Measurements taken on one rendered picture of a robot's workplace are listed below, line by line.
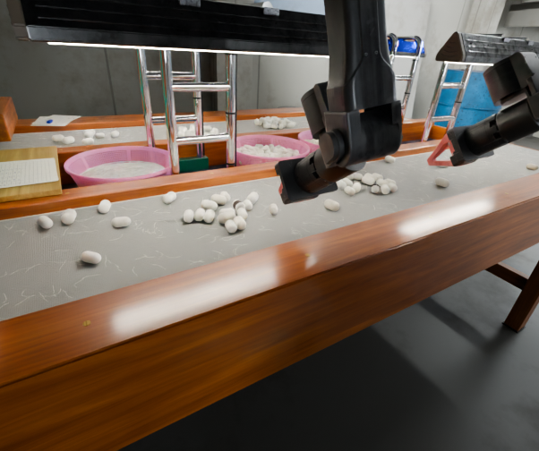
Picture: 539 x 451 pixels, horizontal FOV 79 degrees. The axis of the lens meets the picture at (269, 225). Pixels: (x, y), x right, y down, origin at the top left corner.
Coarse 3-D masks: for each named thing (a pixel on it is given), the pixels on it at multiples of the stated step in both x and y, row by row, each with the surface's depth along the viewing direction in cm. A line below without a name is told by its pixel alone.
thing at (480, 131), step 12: (492, 120) 55; (456, 132) 59; (468, 132) 59; (480, 132) 57; (492, 132) 55; (456, 144) 58; (468, 144) 59; (480, 144) 57; (492, 144) 56; (504, 144) 56; (456, 156) 59; (468, 156) 59; (480, 156) 60
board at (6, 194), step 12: (0, 156) 80; (12, 156) 80; (24, 156) 81; (36, 156) 81; (48, 156) 82; (60, 180) 71; (0, 192) 62; (12, 192) 63; (24, 192) 63; (36, 192) 64; (48, 192) 65; (60, 192) 66
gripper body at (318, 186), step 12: (312, 156) 48; (276, 168) 52; (288, 168) 52; (300, 168) 50; (312, 168) 47; (288, 180) 51; (300, 180) 51; (312, 180) 49; (324, 180) 48; (288, 192) 51; (300, 192) 52; (312, 192) 53; (324, 192) 54
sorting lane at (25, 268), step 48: (192, 192) 76; (240, 192) 78; (336, 192) 82; (432, 192) 85; (0, 240) 55; (48, 240) 56; (96, 240) 57; (144, 240) 58; (192, 240) 58; (240, 240) 59; (288, 240) 60; (0, 288) 45; (48, 288) 45; (96, 288) 46
